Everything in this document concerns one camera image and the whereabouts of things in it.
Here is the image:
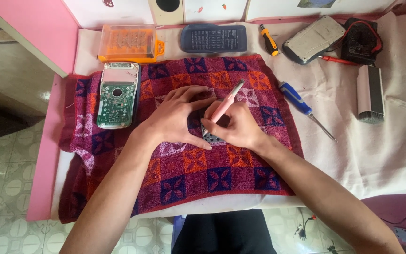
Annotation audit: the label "person's left hand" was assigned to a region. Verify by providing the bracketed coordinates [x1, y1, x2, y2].
[133, 85, 218, 156]

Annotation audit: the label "person's right hand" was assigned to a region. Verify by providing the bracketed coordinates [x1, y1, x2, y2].
[200, 101, 268, 151]

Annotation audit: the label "pink brush tool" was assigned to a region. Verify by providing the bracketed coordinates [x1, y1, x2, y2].
[202, 79, 246, 137]

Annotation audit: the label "grey rubber keypad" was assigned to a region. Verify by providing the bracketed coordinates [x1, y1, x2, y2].
[200, 122, 225, 144]

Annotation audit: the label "open calculator circuit board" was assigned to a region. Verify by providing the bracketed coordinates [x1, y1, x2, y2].
[96, 62, 140, 130]

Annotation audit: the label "purple orange checkered towel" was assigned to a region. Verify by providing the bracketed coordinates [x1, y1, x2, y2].
[58, 54, 304, 224]

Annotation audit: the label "orange screwdriver bit case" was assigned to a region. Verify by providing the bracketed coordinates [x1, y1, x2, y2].
[98, 24, 165, 64]

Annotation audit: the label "dark blue calculator back cover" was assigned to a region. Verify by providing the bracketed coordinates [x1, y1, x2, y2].
[180, 23, 248, 54]

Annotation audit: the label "orange black screwdriver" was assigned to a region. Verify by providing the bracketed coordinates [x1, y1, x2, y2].
[259, 24, 279, 56]

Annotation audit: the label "person's black trousers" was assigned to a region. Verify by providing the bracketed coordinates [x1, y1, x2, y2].
[172, 208, 277, 254]

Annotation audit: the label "beige panel with black hole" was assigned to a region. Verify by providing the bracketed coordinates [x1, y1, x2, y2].
[148, 0, 186, 26]

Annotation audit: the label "grey device casing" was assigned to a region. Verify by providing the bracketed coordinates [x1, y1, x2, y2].
[282, 15, 347, 66]

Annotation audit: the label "red test probe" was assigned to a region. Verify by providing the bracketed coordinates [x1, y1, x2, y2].
[317, 55, 361, 67]

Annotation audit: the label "white board with stickers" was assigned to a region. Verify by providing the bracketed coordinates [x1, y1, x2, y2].
[63, 0, 399, 29]

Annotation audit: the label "white table cloth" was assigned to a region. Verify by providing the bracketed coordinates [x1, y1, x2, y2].
[51, 11, 406, 221]

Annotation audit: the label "silver black power bank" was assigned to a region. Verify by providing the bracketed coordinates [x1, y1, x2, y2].
[356, 64, 386, 124]

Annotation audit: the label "black multimeter with red lead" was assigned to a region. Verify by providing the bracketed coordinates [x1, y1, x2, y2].
[326, 18, 384, 66]

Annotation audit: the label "purple seat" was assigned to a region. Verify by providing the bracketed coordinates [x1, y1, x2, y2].
[361, 192, 406, 254]

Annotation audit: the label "small metal hinge plate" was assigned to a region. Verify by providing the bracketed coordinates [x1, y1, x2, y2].
[393, 226, 406, 244]

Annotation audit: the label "blue handle screwdriver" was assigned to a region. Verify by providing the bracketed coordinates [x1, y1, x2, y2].
[279, 82, 338, 143]

